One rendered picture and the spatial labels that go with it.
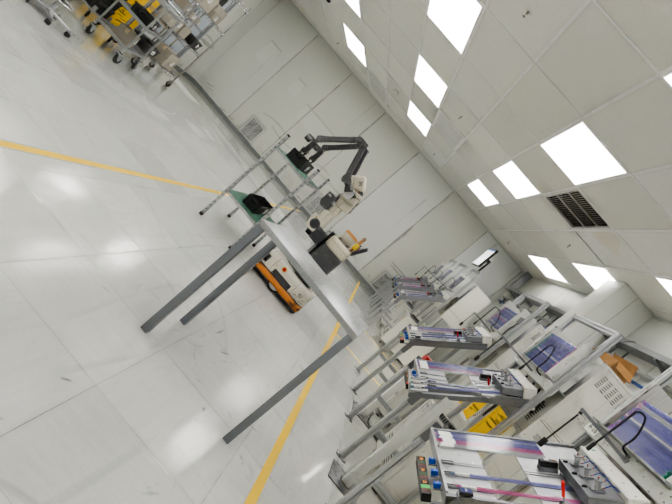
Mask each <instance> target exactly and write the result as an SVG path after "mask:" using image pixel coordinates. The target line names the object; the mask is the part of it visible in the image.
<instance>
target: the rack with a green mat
mask: <svg viewBox="0 0 672 504"><path fill-rule="evenodd" d="M289 137H290V135H289V134H287V135H286V136H285V137H283V138H282V139H281V140H280V141H279V142H278V143H277V144H276V145H274V146H273V147H272V148H271V149H270V150H269V151H268V152H267V153H266V154H264V155H263V156H262V157H261V158H260V159H259V160H258V161H257V162H255V163H254V164H253V165H252V166H251V167H250V168H249V169H248V170H246V171H245V172H244V173H243V174H242V175H241V176H240V177H239V178H237V179H236V180H235V181H234V182H233V183H232V184H231V185H230V186H229V187H227V188H226V189H225V190H224V191H223V192H222V193H221V194H220V195H218V196H217V197H216V198H215V199H214V200H213V201H212V202H211V203H209V204H208V205H207V206H206V207H205V208H204V209H203V210H202V211H200V212H199V214H200V215H201V216H202V215H203V214H204V213H205V212H206V211H207V210H209V209H210V208H211V207H212V206H213V205H214V204H215V203H216V202H218V201H219V200H220V199H221V198H222V197H223V196H224V195H225V194H228V195H229V196H230V197H231V199H232V200H233V201H234V202H235V203H236V205H237V207H236V208H235V209H234V210H233V211H232V212H231V213H229V214H228V215H227V216H228V217H229V218H230V217H231V216H232V215H233V214H234V213H235V212H237V211H238V210H239V209H241V210H242V212H243V213H244V214H245V215H246V216H247V218H248V219H249V220H250V221H251V222H252V224H253V226H252V227H251V228H250V229H249V230H247V231H246V232H245V233H244V234H243V235H242V236H241V237H239V238H238V239H237V240H236V241H235V242H234V243H233V244H232V245H230V246H229V247H228V248H229V249H230V248H231V247H232V246H233V245H234V244H235V243H236V242H238V241H239V240H240V239H241V238H242V237H243V236H244V235H246V234H247V233H248V232H249V231H250V230H251V229H252V228H254V227H255V226H256V225H257V224H259V222H260V221H262V220H263V219H264V220H266V221H269V222H272V223H275V222H274V221H273V219H272V218H271V217H270V215H271V214H272V213H274V212H275V211H276V210H277V209H278V208H279V207H280V206H282V205H283V204H284V203H285V202H286V201H287V200H288V199H290V198H291V197H292V196H293V195H294V194H295V193H296V192H298V191H299V190H300V189H301V188H302V187H303V186H304V185H307V186H309V187H311V188H312V189H314V191H313V192H312V193H311V194H310V195H309V196H307V197H306V198H305V199H304V200H303V201H302V202H301V203H299V204H298V205H297V206H296V207H295V208H294V209H292V210H291V211H290V212H289V213H288V214H287V215H286V216H284V217H283V218H282V219H281V220H280V221H279V222H278V223H275V224H278V225H280V224H281V223H282V222H283V221H285V220H286V219H287V218H288V217H289V216H290V215H291V214H293V213H294V212H295V211H296V210H297V209H298V208H299V207H301V206H302V205H303V204H304V203H305V202H306V201H308V200H309V199H310V198H311V197H312V196H313V195H314V194H316V193H317V192H318V191H319V190H320V189H321V188H322V187H324V186H325V185H326V184H327V183H328V182H329V181H330V180H329V178H328V179H327V180H326V181H325V182H323V183H322V184H321V185H320V186H319V187H317V186H316V185H315V184H314V182H313V181H312V180H311V179H312V178H314V177H315V176H316V175H317V174H318V173H319V172H320V170H319V169H317V170H316V171H315V172H314V173H312V174H311V175H310V176H308V175H306V174H304V173H303V172H301V171H300V170H299V169H297V168H296V166H295V165H294V164H293V163H292V162H291V161H290V159H289V158H288V157H287V156H286V154H287V153H286V152H284V151H283V150H282V149H280V148H279V146H280V145H282V144H283V143H284V142H285V141H286V140H287V139H288V138H289ZM275 150H276V151H277V152H278V153H279V154H280V155H281V157H282V158H283V159H284V160H285V161H286V162H287V163H286V164H285V165H284V166H283V167H281V168H280V169H279V170H278V171H277V172H276V173H275V174H274V175H272V176H271V177H270V178H269V179H268V180H267V181H266V182H264V183H263V184H262V185H261V186H260V187H259V188H258V189H257V190H255V191H254V192H253V193H252V194H257V193H258V192H259V191H260V190H261V189H263V188H264V187H265V186H266V185H267V184H268V183H269V182H271V181H272V180H273V179H274V178H275V177H276V176H277V175H278V174H280V173H281V172H282V171H283V170H284V169H285V168H286V167H287V166H290V167H291V168H292V170H293V171H294V172H295V173H296V174H297V175H298V177H299V178H300V179H301V180H302V181H303V182H302V183H301V184H300V185H299V186H298V187H296V188H295V189H294V190H293V191H292V192H291V193H290V194H289V195H287V196H286V197H285V198H284V199H283V200H282V201H281V202H279V203H278V204H277V205H276V206H275V207H274V208H273V209H271V210H270V211H269V212H268V213H267V214H266V215H258V214H252V212H251V211H250V210H249V209H248V208H247V206H246V205H245V204H244V203H243V202H242V200H243V199H244V198H246V197H247V196H248V195H249V194H246V193H243V192H239V191H235V190H231V189H232V188H233V187H234V186H236V185H237V184H238V183H239V182H240V181H241V180H242V179H243V178H245V177H246V176H247V175H248V174H249V173H250V172H251V171H252V170H253V169H255V168H256V167H257V166H258V165H259V164H260V163H261V162H262V161H264V160H265V159H266V158H267V157H268V156H269V155H270V154H271V153H273V152H274V151H275ZM266 236H267V233H265V234H264V235H263V236H262V237H260V238H259V239H258V240H257V241H256V242H255V243H253V244H252V246H253V247H255V246H256V245H257V244H258V243H259V242H260V241H262V240H263V239H264V238H265V237H266Z"/></svg>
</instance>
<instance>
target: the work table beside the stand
mask: <svg viewBox="0 0 672 504"><path fill-rule="evenodd" d="M263 232H266V233H267V235H268V236H269V237H270V238H271V241H270V242H268V243H267V244H266V245H265V246H264V247H263V248H262V249H260V250H259V251H258V252H257V253H256V254H255V255H253V256H252V257H251V258H250V259H249V260H248V261H247V262H245V263H244V264H243V265H242V266H241V267H240V268H239V269H237V270H236V271H235V272H234V273H233V274H232V275H230V276H229V277H228V278H227V279H226V280H225V281H224V282H222V283H221V284H220V285H219V286H218V287H217V288H216V289H214V290H213V291H212V292H211V293H210V294H209V295H207V296H206V297H205V298H204V299H203V300H202V301H201V302H199V303H198V304H197V305H196V306H195V307H194V308H193V309H191V310H190V311H189V312H188V313H187V314H186V315H184V316H183V317H182V318H181V319H180V322H181V323H182V324H183V325H187V324H188V323H189V322H190V321H192V320H193V319H194V318H195V317H196V316H197V315H198V314H200V313H201V312H202V311H203V310H204V309H205V308H207V307H208V306H209V305H210V304H211V303H212V302H213V301H215V300H216V299H217V298H218V297H219V296H220V295H222V294H223V293H224V292H225V291H226V290H227V289H228V288H230V287H231V286H232V285H233V284H234V283H235V282H237V281H238V280H239V279H240V278H241V277H242V276H243V275H245V274H246V273H247V272H248V271H249V270H250V269H252V268H253V267H254V266H255V265H256V264H257V263H258V262H260V261H261V260H262V259H263V258H264V257H265V256H267V255H268V254H269V253H270V252H271V251H272V250H273V249H275V248H276V247H278V248H279V249H280V251H281V252H282V253H283V254H284V256H285V257H286V258H287V259H288V261H289V262H290V263H291V264H292V265H293V267H294V268H295V269H296V270H297V272H298V273H299V274H300V275H301V277H302V278H303V279H304V280H305V282H306V283H307V284H308V285H309V286H310V288H311V289H312V290H313V291H314V293H315V294H316V295H317V296H318V298H319V299H320V300H321V301H322V303H323V304H324V305H325V306H326V307H327V309H328V310H329V311H330V312H331V314H332V315H333V316H334V317H335V319H336V320H337V321H338V322H339V324H340V325H341V326H342V327H343V329H344V330H345V331H346V332H347V333H348V334H346V335H345V336H344V337H343V338H342V339H340V340H339V341H338V342H337V343H336V344H334V345H333V346H332V347H331V348H330V349H328V350H327V351H326V352H325V353H324V354H322V355H321V356H320V357H319V358H318V359H316V360H315V361H314V362H313V363H311V364H310V365H309V366H308V367H307V368H305V369H304V370H303V371H302V372H301V373H299V374H298V375H297V376H296V377H295V378H293V379H292V380H291V381H290V382H289V383H287V384H286V385H285V386H284V387H283V388H281V389H280V390H279V391H278V392H277V393H275V394H274V395H273V396H272V397H271V398H269V399H268V400H267V401H266V402H265V403H263V404H262V405H261V406H260V407H258V408H257V409H256V410H255V411H254V412H252V413H251V414H250V415H249V416H248V417H246V418H245V419H244V420H243V421H242V422H240V423H239V424H238V425H237V426H236V427H234V428H233V429H232V430H231V431H230V432H228V433H227V434H226V435H225V436H224V437H222V438H223V440H224V441H225V442H226V444H229V443H230V442H231V441H232V440H234V439H235V438H236V437H237V436H238V435H240V434H241V433H242V432H243V431H244V430H246V429H247V428H248V427H249V426H250V425H252V424H253V423H254V422H255V421H257V420H258V419H259V418H260V417H261V416H263V415H264V414H265V413H266V412H267V411H269V410H270V409H271V408H272V407H273V406H275V405H276V404H277V403H278V402H279V401H281V400H282V399H283V398H284V397H286V396H287V395H288V394H289V393H290V392H292V391H293V390H294V389H295V388H296V387H298V386H299V385H300V384H301V383H302V382H304V381H305V380H306V379H307V378H308V377H310V376H311V375H312V374H313V373H315V372H316V371H317V370H318V369H319V368H321V367H322V366H323V365H324V364H325V363H327V362H328V361H329V360H330V359H331V358H333V357H334V356H335V355H336V354H338V353H339V352H340V351H341V350H342V349H344V348H345V347H346V346H347V345H348V344H350V343H351V342H352V341H353V340H354V339H356V338H357V337H358V336H359V335H360V334H361V333H362V332H364V331H365V330H366V329H367V328H368V325H367V324H366V323H365V322H364V321H363V319H362V318H361V317H360V316H359V314H358V313H357V312H356V311H355V310H354V308H353V307H352V306H351V305H350V303H349V302H348V301H347V300H346V299H345V297H344V296H343V295H342V294H341V292H340V291H339V290H338V289H337V288H336V286H335V285H334V284H333V283H332V281H331V280H330V279H329V278H328V277H327V275H326V274H325V273H324V272H323V270H322V269H321V268H320V267H319V266H318V264H317V263H316V262H315V261H314V259H313V258H312V257H311V256H310V255H309V253H308V252H307V251H306V250H305V248H304V247H303V246H302V245H301V244H300V242H299V241H298V240H297V239H296V237H295V236H294V235H293V234H292V233H291V231H290V230H289V229H288V228H286V227H283V226H281V225H278V224H275V223H272V222H269V221H266V220H264V219H263V220H262V221H260V222H259V224H257V225H256V226H255V227H254V228H252V229H251V230H250V231H249V232H248V233H247V234H246V235H244V236H243V237H242V238H241V239H240V240H239V241H238V242H236V243H235V244H234V245H233V246H232V247H231V248H230V249H228V250H227V251H226V252H225V253H224V254H223V255H222V256H220V257H219V258H218V259H217V260H216V261H215V262H214V263H213V264H211V265H210V266H209V267H208V268H207V269H206V270H205V271H203V272H202V273H201V274H200V275H199V276H198V277H197V278H195V279H194V280H193V281H192V282H191V283H190V284H189V285H187V286H186V287H185V288H184V289H183V290H182V291H181V292H179V293H178V294H177V295H176V296H175V297H174V298H173V299H171V300H170V301H169V302H168V303H167V304H166V305H165V306H163V307H162V308H161V309H160V310H159V311H158V312H157V313H155V314H154V315H153V316H152V317H151V318H150V319H149V320H147V321H146V322H145V323H144V324H143V325H142V326H141V329H142V330H143V331H144V333H148V332H150V331H151V330H152V329H154V328H155V327H156V326H157V325H158V324H159V323H160V322H162V321H163V320H164V319H165V318H166V317H167V316H168V315H170V314H171V313H172V312H173V311H174V310H175V309H176V308H178V307H179V306H180V305H181V304H182V303H183V302H184V301H186V300H187V299H188V298H189V297H190V296H191V295H192V294H194V293H195V292H196V291H197V290H198V289H199V288H200V287H202V286H203V285H204V284H205V283H206V282H207V281H209V280H210V279H211V278H212V277H213V276H214V275H215V274H217V273H218V272H219V271H220V270H221V269H222V268H223V267H225V266H226V265H227V264H228V263H229V262H230V261H231V260H233V259H234V258H235V257H236V256H237V255H238V254H239V253H241V252H242V251H243V250H244V249H245V248H246V247H247V246H249V245H250V244H251V243H252V242H253V241H254V240H255V239H257V238H258V237H259V236H260V235H261V234H262V233H263Z"/></svg>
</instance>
